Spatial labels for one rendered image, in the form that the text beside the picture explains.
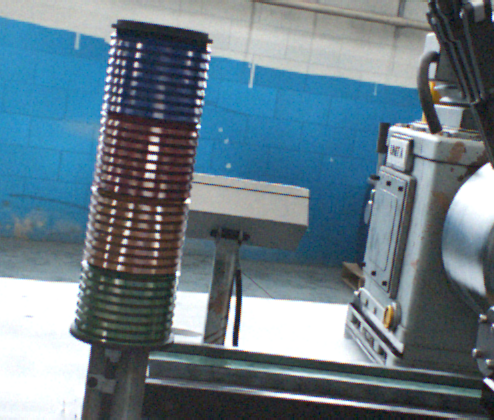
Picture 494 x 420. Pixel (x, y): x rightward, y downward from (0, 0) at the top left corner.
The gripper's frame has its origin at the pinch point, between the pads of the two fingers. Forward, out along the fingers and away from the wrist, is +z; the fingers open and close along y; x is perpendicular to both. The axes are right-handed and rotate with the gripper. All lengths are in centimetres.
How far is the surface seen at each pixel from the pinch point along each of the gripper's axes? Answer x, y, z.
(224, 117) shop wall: -5, 554, 28
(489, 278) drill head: 1.7, 15.2, 18.8
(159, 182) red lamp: 32, -39, -12
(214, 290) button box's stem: 32.5, 15.1, 7.6
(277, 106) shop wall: -41, 560, 35
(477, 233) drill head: 0.2, 19.3, 14.4
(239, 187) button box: 25.4, 14.8, -2.5
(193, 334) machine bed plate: 39, 51, 21
